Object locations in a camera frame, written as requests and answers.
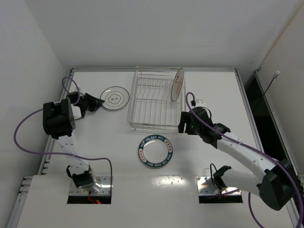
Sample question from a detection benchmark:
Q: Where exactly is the teal rimmed text plate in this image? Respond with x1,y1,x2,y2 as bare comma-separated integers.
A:
138,134,173,169

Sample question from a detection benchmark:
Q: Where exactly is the aluminium table frame rail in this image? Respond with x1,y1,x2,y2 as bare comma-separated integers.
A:
49,67,300,178

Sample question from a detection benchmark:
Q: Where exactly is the metal base plate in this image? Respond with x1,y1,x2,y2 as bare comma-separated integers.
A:
196,176,241,197
69,176,111,197

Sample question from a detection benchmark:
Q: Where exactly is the black hanging usb cable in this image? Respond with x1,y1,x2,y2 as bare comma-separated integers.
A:
262,70,280,97

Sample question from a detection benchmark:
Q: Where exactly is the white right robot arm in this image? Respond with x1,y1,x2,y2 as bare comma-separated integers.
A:
178,107,301,210

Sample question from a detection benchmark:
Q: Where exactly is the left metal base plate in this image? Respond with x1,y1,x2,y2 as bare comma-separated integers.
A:
69,176,111,197

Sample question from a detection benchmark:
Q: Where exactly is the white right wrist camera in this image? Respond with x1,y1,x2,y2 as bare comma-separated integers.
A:
195,99,207,108

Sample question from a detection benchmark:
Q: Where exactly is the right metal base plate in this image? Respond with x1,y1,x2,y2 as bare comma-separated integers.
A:
196,176,241,197

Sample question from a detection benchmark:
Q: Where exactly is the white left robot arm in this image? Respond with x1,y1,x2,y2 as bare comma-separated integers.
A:
42,91,104,194

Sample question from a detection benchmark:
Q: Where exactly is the orange sunburst plate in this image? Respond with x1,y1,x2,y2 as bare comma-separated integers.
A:
171,68,185,102

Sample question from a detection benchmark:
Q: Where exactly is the silver wire dish rack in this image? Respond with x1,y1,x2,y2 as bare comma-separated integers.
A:
127,66,186,133

